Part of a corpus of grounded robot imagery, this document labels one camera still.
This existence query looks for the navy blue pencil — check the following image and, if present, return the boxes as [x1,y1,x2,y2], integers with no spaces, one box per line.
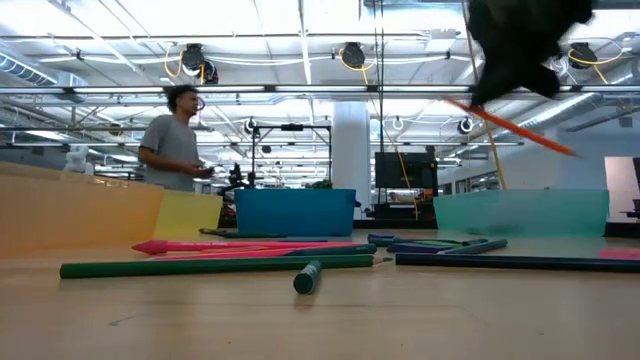
[394,252,640,274]

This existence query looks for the orange plastic bin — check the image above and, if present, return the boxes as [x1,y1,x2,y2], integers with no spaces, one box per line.
[0,160,165,259]

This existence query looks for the black gantry frame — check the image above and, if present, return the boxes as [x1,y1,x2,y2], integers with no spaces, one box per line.
[251,123,333,190]

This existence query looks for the black monitor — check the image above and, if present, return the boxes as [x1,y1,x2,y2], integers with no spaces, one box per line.
[374,151,439,190]

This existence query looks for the teal plastic bin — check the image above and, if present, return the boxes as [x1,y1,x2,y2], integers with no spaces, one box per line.
[432,188,610,238]

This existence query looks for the thick yellow cable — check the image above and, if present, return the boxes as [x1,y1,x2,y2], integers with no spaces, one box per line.
[462,0,508,191]

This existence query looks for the person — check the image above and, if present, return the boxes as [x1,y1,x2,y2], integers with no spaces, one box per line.
[138,84,216,193]

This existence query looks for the thin yellow cable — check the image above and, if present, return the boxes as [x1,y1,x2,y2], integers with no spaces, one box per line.
[338,47,420,221]

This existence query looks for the white building column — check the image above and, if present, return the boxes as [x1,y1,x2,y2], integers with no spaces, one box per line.
[332,101,372,220]

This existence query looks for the black ceiling cable reel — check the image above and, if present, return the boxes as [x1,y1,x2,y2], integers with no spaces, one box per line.
[568,41,599,70]
[179,42,220,85]
[341,41,367,70]

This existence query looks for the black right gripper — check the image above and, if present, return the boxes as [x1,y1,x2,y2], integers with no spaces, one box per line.
[464,0,596,108]

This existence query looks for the orange pencil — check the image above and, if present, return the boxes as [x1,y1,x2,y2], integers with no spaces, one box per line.
[442,96,581,159]

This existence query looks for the yellow plastic bin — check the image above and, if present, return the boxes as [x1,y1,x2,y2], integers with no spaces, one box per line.
[152,188,224,241]

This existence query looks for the black hanging cable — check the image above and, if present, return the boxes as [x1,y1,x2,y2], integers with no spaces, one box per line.
[372,0,386,206]

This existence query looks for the blue plastic bin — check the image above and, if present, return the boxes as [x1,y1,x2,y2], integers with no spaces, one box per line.
[233,187,357,238]

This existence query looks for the long pink pencil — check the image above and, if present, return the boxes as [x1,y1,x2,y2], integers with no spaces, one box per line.
[131,239,354,255]
[149,247,301,262]

